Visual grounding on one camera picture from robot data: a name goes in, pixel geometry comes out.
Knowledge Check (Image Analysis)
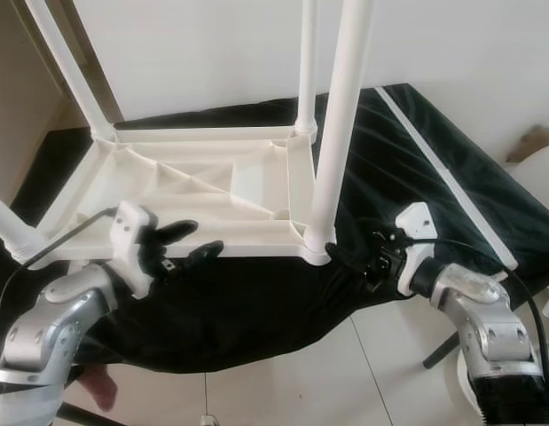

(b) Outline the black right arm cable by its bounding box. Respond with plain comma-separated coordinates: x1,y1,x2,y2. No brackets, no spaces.
398,235,549,391

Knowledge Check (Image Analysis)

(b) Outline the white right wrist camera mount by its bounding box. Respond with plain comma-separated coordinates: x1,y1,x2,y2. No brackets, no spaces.
394,202,439,298

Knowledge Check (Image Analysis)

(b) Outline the black table cloth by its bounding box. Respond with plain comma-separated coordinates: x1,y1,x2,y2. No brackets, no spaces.
0,83,549,374

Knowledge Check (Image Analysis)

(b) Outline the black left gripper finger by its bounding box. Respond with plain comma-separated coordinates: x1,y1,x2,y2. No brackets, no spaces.
152,220,198,246
175,241,224,272

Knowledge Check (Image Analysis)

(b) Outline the white rounded plastic appliance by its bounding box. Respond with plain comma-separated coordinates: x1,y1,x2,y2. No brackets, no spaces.
509,155,549,214

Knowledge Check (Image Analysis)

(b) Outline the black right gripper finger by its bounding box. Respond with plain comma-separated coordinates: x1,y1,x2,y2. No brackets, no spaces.
325,241,373,278

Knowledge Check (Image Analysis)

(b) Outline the white plastic table leg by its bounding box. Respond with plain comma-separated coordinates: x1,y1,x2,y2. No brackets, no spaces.
305,0,377,258
24,0,120,143
294,0,321,136
0,193,49,260

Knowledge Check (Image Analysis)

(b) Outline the white plastic children table top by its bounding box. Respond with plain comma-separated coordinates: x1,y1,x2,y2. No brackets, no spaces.
35,124,333,267

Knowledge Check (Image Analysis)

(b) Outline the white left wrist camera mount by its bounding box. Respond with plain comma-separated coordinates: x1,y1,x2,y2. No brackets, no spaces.
110,201,160,298

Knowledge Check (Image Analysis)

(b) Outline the brown object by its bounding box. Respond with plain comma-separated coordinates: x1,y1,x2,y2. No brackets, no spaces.
506,124,549,163

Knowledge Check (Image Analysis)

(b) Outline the black metal table leg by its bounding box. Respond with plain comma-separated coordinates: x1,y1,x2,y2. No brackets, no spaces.
423,315,479,369
57,404,124,426

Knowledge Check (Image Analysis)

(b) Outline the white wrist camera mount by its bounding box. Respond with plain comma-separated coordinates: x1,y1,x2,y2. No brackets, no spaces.
110,201,160,298
394,202,439,298

